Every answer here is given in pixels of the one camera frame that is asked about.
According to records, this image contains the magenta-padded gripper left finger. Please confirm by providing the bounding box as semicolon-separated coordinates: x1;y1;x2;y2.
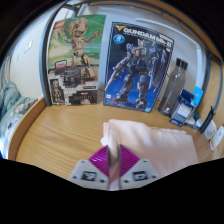
68;144;111;191

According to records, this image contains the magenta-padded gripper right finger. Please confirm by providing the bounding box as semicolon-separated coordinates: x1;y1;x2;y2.
118;143;160;191

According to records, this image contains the pale pink towel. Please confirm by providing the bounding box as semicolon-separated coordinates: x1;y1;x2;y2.
100;118;200;192

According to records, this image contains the small dark blue box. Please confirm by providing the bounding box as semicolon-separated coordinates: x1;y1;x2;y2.
168;88;196;128

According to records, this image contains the white lotion bottle red cap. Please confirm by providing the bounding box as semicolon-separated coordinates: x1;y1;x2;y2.
209;124;224;152

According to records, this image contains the black cylindrical device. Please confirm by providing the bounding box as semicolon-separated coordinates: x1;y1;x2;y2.
199;105;217;134

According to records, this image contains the clear bottle with black cap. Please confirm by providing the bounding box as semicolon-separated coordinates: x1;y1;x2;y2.
157;57;189;117

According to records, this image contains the bed with teal bedding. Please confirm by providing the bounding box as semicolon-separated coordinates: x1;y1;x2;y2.
0;80;40;158

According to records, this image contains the blue robot model box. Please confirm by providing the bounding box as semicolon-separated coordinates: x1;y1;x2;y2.
103;21;175;113

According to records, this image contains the green toy figure box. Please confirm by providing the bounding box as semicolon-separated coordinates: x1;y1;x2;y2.
46;14;107;107

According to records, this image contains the dark metal frame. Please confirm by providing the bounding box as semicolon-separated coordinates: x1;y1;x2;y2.
38;0;224;113

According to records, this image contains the white wall switch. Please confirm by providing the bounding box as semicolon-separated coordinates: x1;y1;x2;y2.
23;40;34;54

